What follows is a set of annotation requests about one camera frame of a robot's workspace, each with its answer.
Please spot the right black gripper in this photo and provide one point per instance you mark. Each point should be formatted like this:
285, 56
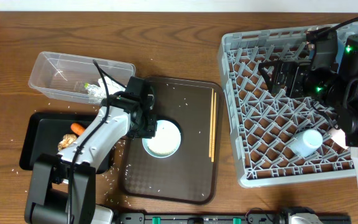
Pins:
299, 71

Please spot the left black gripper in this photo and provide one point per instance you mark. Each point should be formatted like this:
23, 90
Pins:
151, 134

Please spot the light blue rice bowl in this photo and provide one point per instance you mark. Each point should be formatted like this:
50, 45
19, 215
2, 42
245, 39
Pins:
166, 141

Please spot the white napkin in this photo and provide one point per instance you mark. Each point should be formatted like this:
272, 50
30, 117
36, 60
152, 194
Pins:
112, 86

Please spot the wooden chopstick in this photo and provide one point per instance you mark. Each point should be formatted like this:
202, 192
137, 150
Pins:
211, 124
213, 129

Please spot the green yellow snack wrapper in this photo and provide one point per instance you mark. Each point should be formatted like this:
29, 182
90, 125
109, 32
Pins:
95, 90

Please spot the orange carrot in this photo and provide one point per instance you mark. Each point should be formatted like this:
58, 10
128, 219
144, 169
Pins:
77, 129

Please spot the brown mushroom scrap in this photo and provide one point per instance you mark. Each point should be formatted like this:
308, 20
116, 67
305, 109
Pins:
67, 140

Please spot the light blue cup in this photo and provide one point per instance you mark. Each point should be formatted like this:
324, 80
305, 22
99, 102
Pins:
306, 142

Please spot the pink cup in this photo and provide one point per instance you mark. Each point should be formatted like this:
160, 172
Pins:
339, 137

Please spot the large blue plate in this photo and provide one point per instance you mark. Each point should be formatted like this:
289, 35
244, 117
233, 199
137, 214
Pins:
340, 52

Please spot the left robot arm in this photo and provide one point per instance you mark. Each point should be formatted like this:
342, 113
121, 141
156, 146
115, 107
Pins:
63, 187

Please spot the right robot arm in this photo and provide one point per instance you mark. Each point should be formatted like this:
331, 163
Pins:
315, 78

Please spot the grey plastic dishwasher rack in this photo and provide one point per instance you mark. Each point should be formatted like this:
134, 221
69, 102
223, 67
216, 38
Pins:
262, 125

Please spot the dark brown serving tray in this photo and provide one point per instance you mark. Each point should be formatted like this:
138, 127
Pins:
188, 175

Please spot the clear plastic bin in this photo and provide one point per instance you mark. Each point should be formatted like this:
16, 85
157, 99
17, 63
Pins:
66, 77

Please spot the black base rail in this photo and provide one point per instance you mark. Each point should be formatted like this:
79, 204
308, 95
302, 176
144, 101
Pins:
140, 218

